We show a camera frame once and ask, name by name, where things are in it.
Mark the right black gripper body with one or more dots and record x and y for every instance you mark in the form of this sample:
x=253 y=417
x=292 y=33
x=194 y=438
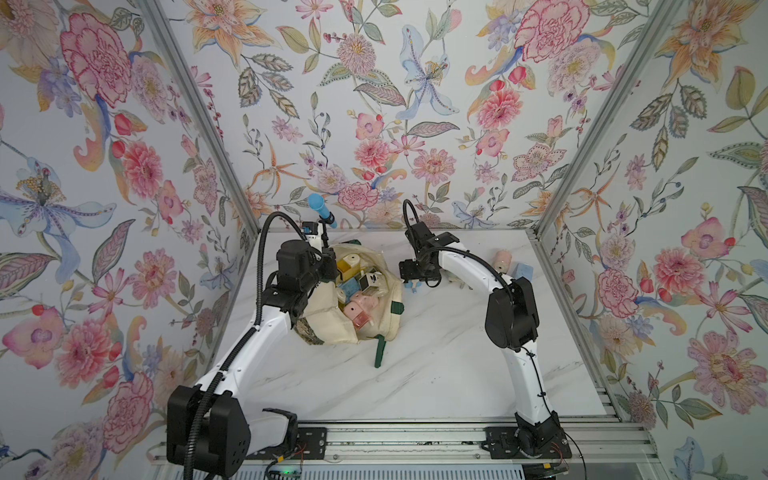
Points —
x=417 y=270

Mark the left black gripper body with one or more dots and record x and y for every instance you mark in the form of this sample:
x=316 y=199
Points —
x=321 y=269

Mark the pale green cube sharpener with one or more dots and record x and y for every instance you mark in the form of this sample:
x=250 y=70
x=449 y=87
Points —
x=373 y=283

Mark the cream green tote bag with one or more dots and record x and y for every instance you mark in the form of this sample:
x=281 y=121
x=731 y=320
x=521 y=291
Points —
x=323 y=321

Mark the pink round pencil sharpener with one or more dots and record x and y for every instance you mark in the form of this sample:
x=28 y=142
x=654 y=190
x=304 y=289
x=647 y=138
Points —
x=503 y=261

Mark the blue cube pencil sharpener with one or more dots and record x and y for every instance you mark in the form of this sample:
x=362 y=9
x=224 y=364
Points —
x=523 y=271

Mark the light blue pencil sharpener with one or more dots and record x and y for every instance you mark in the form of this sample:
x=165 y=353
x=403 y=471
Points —
x=413 y=285

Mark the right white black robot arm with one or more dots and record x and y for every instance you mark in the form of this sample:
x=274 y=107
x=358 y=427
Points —
x=511 y=324

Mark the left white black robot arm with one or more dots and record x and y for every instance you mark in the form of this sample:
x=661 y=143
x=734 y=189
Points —
x=208 y=430

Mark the pink square pencil sharpener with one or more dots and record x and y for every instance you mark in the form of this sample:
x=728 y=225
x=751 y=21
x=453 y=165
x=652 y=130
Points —
x=366 y=302

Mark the black microphone stand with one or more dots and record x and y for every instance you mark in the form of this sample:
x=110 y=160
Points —
x=325 y=224

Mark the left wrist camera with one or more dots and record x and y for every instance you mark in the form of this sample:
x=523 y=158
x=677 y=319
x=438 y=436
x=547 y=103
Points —
x=310 y=228

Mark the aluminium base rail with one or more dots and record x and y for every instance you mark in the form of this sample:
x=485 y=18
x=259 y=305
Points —
x=595 y=447

